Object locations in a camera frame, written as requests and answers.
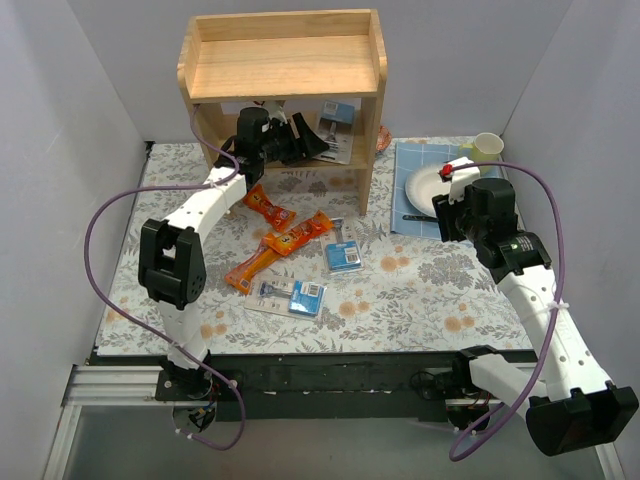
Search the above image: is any orange razor pack upper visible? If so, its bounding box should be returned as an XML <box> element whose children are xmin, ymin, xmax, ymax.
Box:
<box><xmin>243</xmin><ymin>184</ymin><xmax>296</xmax><ymax>233</ymax></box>

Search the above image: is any orange razor pack long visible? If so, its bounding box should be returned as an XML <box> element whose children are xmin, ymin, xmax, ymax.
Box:
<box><xmin>224</xmin><ymin>242</ymin><xmax>281</xmax><ymax>294</ymax></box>

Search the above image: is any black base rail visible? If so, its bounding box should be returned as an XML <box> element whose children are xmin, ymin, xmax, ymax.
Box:
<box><xmin>62</xmin><ymin>349</ymin><xmax>601</xmax><ymax>421</ymax></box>

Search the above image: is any floral patterned table mat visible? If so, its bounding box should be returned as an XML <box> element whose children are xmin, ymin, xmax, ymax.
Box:
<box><xmin>97</xmin><ymin>138</ymin><xmax>532</xmax><ymax>355</ymax></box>

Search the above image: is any white paper plate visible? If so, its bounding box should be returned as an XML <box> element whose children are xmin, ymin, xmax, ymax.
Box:
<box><xmin>405</xmin><ymin>163</ymin><xmax>451</xmax><ymax>218</ymax></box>

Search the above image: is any blue checked cloth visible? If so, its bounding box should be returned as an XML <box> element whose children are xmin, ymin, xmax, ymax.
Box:
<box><xmin>389</xmin><ymin>140</ymin><xmax>504</xmax><ymax>241</ymax></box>

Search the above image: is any yellow-green mug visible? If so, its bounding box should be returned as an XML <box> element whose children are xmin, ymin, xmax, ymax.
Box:
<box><xmin>457</xmin><ymin>132</ymin><xmax>504</xmax><ymax>175</ymax></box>

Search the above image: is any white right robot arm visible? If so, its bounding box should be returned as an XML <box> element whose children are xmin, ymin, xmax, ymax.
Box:
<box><xmin>433</xmin><ymin>178</ymin><xmax>639</xmax><ymax>456</ymax></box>

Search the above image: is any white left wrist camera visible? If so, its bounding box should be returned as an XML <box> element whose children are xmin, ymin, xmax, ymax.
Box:
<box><xmin>263</xmin><ymin>100</ymin><xmax>288</xmax><ymax>123</ymax></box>

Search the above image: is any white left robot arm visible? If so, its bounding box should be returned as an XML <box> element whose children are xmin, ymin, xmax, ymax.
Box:
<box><xmin>138</xmin><ymin>102</ymin><xmax>332</xmax><ymax>400</ymax></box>

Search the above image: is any blue razor blister pack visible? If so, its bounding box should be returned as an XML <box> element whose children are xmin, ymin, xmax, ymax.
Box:
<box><xmin>320</xmin><ymin>217</ymin><xmax>364</xmax><ymax>274</ymax></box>
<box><xmin>315</xmin><ymin>100</ymin><xmax>356</xmax><ymax>165</ymax></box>
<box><xmin>245</xmin><ymin>276</ymin><xmax>327</xmax><ymax>319</ymax></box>

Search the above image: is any orange razor pack middle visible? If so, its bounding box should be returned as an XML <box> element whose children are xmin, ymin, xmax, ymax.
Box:
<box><xmin>267</xmin><ymin>210</ymin><xmax>334</xmax><ymax>256</ymax></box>

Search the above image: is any red patterned small bowl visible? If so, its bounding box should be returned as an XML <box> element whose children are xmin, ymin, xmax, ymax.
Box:
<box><xmin>376</xmin><ymin>125</ymin><xmax>392</xmax><ymax>153</ymax></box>

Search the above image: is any wooden two-tier shelf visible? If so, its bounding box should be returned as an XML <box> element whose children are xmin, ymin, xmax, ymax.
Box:
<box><xmin>177</xmin><ymin>9</ymin><xmax>388</xmax><ymax>213</ymax></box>

